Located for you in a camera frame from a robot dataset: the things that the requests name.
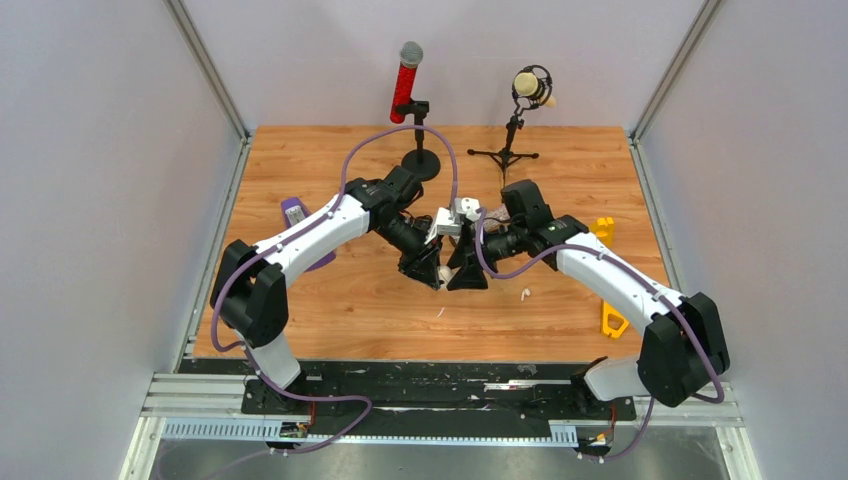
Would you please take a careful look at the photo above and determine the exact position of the yellow stacking toy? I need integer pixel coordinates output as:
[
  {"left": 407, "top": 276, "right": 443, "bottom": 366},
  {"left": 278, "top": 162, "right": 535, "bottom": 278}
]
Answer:
[{"left": 589, "top": 217, "right": 616, "bottom": 247}]

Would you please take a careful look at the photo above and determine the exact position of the white earbud charging case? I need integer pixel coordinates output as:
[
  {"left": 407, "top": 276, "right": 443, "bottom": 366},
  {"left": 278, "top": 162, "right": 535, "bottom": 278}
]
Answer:
[{"left": 438, "top": 265, "right": 454, "bottom": 285}]

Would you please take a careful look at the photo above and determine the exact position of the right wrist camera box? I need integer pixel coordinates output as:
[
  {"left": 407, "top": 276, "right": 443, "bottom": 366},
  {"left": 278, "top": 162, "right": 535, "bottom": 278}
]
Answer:
[{"left": 452, "top": 197, "right": 481, "bottom": 223}]

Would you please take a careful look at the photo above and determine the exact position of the purple metronome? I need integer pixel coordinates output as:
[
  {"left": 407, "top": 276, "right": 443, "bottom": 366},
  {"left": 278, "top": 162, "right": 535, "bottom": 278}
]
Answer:
[{"left": 281, "top": 197, "right": 337, "bottom": 272}]

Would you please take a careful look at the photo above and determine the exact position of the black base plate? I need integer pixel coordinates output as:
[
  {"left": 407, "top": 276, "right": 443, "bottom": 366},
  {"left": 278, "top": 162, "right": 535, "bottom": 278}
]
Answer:
[{"left": 178, "top": 359, "right": 638, "bottom": 440}]

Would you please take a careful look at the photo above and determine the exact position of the beige condenser microphone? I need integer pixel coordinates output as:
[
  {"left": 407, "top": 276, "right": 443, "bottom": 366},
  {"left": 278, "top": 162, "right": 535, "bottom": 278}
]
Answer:
[{"left": 512, "top": 65, "right": 557, "bottom": 112}]

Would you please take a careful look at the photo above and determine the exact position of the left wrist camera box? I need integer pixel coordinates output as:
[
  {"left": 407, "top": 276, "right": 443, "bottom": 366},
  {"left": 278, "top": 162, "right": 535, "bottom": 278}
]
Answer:
[{"left": 424, "top": 207, "right": 464, "bottom": 244}]

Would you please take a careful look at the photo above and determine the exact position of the black tripod mic stand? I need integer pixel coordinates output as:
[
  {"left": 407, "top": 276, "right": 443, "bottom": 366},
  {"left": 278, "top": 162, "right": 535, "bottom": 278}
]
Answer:
[{"left": 467, "top": 106, "right": 540, "bottom": 185}]

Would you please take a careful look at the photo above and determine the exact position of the red glitter microphone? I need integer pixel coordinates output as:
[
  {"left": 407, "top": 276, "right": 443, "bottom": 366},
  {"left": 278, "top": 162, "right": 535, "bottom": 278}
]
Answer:
[{"left": 389, "top": 41, "right": 424, "bottom": 124}]

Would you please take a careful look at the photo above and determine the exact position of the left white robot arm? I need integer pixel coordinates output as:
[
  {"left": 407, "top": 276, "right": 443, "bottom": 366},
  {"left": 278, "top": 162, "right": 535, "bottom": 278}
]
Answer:
[{"left": 210, "top": 166, "right": 441, "bottom": 413}]

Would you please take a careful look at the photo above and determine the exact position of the yellow plastic triangle toy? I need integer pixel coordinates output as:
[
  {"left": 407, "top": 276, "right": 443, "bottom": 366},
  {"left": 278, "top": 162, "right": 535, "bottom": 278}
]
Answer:
[{"left": 600, "top": 301, "right": 630, "bottom": 340}]

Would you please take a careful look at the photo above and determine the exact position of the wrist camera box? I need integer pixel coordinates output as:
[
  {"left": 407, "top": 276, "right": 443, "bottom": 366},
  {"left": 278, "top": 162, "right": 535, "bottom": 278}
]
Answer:
[
  {"left": 424, "top": 207, "right": 464, "bottom": 244},
  {"left": 452, "top": 197, "right": 481, "bottom": 223}
]

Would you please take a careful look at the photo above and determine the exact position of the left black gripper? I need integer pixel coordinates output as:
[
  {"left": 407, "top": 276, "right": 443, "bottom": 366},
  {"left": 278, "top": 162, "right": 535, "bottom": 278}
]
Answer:
[{"left": 375, "top": 214, "right": 444, "bottom": 292}]

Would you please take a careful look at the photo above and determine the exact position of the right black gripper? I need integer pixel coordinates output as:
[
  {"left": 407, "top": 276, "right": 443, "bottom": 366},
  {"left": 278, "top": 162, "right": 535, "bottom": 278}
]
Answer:
[{"left": 445, "top": 222, "right": 526, "bottom": 292}]

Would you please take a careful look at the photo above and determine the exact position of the silver glitter microphone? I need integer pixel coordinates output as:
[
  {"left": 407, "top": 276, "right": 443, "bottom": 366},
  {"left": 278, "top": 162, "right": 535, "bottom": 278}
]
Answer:
[{"left": 484, "top": 205, "right": 510, "bottom": 231}]

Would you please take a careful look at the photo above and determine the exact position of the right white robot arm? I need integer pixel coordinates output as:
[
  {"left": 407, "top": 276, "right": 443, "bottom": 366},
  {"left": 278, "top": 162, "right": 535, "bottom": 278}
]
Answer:
[{"left": 432, "top": 180, "right": 730, "bottom": 418}]

